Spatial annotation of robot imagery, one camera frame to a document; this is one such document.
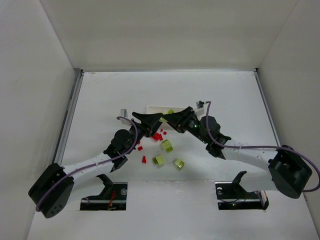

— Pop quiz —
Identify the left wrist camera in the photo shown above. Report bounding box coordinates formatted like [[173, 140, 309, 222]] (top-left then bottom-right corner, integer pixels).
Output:
[[120, 108, 128, 118]]

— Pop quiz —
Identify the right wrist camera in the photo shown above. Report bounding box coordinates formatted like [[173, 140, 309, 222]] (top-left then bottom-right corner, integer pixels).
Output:
[[196, 100, 206, 109]]

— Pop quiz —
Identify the white divided container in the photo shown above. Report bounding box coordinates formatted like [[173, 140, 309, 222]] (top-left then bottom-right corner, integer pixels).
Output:
[[146, 105, 205, 131]]

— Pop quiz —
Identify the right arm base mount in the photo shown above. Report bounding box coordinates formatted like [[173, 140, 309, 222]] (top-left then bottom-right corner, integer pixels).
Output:
[[215, 171, 269, 211]]

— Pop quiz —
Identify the red lego pile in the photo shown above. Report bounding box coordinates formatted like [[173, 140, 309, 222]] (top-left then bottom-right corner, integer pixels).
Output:
[[151, 132, 163, 142]]

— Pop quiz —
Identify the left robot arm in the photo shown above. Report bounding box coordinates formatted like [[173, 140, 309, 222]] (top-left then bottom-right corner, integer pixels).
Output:
[[28, 112, 163, 219]]

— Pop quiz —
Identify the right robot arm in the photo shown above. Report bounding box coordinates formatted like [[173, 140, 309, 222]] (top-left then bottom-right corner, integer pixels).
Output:
[[163, 107, 312, 199]]

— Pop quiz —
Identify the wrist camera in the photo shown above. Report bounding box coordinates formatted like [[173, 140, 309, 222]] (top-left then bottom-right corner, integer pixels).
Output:
[[196, 100, 206, 109], [120, 108, 128, 118]]

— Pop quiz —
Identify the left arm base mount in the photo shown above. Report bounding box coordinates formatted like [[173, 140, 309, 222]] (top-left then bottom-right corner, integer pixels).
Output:
[[79, 174, 128, 212]]

